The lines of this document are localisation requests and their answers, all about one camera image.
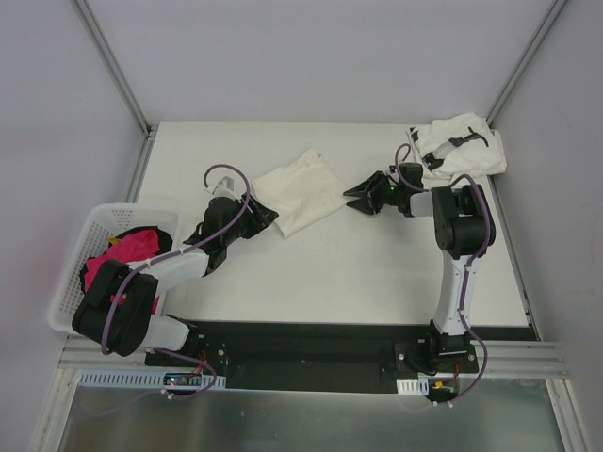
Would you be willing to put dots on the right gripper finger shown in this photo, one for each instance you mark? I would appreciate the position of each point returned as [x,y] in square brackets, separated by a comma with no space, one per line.
[365,206]
[374,184]

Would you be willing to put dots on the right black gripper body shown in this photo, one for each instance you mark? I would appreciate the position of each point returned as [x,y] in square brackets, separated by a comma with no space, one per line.
[382,192]

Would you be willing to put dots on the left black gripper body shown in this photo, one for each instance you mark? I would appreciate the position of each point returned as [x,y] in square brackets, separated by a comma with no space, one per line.
[248,216]

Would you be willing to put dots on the cream white t shirt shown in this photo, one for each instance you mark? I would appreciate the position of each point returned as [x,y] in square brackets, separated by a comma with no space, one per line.
[302,193]

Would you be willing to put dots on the white black printed t shirt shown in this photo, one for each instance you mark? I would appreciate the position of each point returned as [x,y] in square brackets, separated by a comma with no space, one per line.
[464,144]

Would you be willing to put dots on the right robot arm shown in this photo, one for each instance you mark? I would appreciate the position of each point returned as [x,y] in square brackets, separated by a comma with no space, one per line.
[463,230]

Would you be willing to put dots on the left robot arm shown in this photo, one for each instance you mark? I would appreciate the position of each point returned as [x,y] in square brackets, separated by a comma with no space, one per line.
[117,310]

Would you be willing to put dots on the black t shirt in basket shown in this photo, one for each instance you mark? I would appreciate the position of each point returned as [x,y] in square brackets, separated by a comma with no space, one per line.
[165,240]

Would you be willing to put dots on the pink red t shirt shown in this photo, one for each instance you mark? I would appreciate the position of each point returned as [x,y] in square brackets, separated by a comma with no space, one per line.
[127,254]

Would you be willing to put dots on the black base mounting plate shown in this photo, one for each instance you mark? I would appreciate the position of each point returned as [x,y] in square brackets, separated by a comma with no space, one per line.
[306,357]

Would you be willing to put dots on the white plastic laundry basket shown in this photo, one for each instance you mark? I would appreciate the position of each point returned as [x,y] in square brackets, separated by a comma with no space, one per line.
[104,221]

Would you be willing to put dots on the right white cable duct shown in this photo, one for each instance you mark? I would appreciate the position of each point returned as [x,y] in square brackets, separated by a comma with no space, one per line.
[413,387]

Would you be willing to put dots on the white cable duct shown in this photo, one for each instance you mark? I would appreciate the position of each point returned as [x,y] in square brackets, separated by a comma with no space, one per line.
[413,387]
[129,379]

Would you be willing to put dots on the left white cable duct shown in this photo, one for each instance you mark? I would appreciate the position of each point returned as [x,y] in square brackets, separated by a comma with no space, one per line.
[129,379]

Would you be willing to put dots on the right aluminium frame post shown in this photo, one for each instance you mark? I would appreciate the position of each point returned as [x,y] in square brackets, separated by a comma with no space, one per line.
[536,42]

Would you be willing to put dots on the aluminium frame post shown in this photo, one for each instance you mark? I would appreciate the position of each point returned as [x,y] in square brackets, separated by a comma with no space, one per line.
[536,42]
[111,64]

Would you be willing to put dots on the left aluminium frame post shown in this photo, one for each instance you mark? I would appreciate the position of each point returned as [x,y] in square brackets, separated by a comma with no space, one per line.
[111,64]

